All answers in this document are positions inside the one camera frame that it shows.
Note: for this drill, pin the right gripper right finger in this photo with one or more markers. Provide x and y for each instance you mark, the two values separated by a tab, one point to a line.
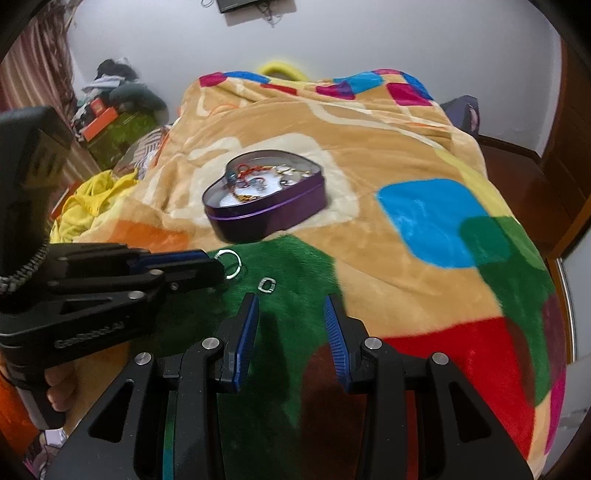
346	336

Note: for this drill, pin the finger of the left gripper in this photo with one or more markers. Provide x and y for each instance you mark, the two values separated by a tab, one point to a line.
181	273
159	260

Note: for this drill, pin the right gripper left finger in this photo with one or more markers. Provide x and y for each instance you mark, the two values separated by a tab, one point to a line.
237	335

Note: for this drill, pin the person's left hand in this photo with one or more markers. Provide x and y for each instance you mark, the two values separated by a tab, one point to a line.
62	382

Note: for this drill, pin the purple heart-shaped tin box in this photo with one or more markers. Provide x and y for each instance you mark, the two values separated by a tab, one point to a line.
247	204

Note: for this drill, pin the yellow cloth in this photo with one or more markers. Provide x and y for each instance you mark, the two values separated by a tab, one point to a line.
90	200

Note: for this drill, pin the patterned pillow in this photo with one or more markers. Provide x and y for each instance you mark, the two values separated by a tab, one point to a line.
141	154

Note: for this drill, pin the green patterned cloth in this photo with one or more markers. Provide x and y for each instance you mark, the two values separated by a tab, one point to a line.
110	145

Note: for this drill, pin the colourful patchwork fleece blanket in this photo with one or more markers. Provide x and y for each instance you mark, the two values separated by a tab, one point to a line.
415	238

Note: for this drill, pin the orange box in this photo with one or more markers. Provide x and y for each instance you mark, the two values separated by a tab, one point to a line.
100	123

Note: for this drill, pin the pile of dark clothes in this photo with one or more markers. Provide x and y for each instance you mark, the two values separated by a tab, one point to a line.
117	84

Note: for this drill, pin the yellow foam tube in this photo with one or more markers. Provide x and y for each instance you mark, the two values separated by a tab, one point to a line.
282	70

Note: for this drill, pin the striped curtain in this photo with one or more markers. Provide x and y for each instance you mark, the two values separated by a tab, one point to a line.
37	69

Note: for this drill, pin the dark bag behind bed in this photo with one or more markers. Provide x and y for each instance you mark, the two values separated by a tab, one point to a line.
464	113

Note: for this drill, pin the brown wooden door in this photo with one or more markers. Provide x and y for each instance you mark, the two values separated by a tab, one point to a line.
566	158

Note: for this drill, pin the wall-mounted black monitor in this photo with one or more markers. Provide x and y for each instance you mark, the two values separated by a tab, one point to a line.
227	6

